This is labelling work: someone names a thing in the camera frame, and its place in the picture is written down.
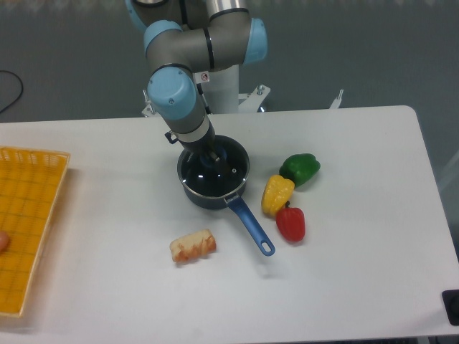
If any yellow bell pepper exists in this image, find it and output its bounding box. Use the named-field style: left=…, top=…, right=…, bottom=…
left=261, top=174, right=295, bottom=217

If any glass lid blue knob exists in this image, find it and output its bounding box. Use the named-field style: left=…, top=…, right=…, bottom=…
left=177, top=135, right=250, bottom=198

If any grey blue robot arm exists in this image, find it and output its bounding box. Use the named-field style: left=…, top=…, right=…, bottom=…
left=126, top=1, right=268, bottom=174

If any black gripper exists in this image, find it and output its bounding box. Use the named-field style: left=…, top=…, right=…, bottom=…
left=164, top=124, right=232, bottom=176

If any black device at table edge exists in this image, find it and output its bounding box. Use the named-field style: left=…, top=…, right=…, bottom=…
left=442, top=290, right=459, bottom=326

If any green bell pepper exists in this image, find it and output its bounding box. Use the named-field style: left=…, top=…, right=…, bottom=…
left=279, top=153, right=321, bottom=188

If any dark pot blue handle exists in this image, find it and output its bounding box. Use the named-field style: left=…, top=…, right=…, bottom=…
left=176, top=135, right=276, bottom=257

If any toasted bread piece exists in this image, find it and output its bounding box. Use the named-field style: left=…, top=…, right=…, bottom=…
left=169, top=229, right=217, bottom=263

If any yellow plastic basket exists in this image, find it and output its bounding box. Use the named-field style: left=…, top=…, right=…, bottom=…
left=1, top=146, right=70, bottom=317

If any black cable on floor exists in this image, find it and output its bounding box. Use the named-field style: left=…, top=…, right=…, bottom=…
left=0, top=70, right=24, bottom=114

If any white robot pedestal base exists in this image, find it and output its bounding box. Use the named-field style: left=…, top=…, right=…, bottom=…
left=141, top=64, right=344, bottom=118

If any red bell pepper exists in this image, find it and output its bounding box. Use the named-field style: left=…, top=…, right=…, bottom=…
left=275, top=201, right=306, bottom=242

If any pinkish object in basket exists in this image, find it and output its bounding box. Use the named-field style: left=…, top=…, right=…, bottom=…
left=0, top=231, right=10, bottom=252

